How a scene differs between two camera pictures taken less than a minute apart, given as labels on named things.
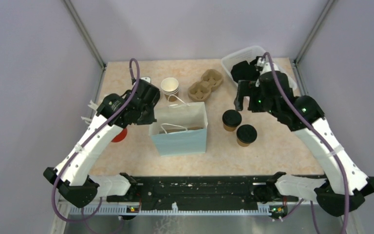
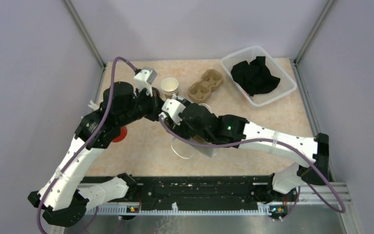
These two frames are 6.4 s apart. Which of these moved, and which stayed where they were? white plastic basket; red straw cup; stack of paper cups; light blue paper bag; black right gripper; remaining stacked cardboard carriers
Moved: light blue paper bag; black right gripper
Stayed: white plastic basket; stack of paper cups; remaining stacked cardboard carriers; red straw cup
